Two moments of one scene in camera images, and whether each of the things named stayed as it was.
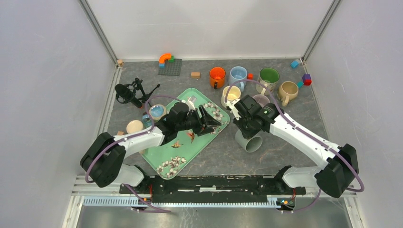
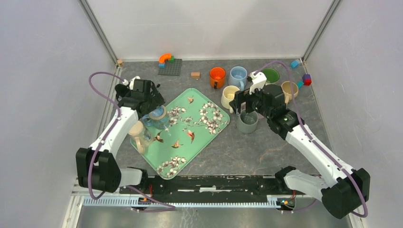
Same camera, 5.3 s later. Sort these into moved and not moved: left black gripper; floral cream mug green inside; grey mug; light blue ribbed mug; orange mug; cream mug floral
Moved: left black gripper; grey mug
Not moved: cream mug floral; floral cream mug green inside; orange mug; light blue ribbed mug
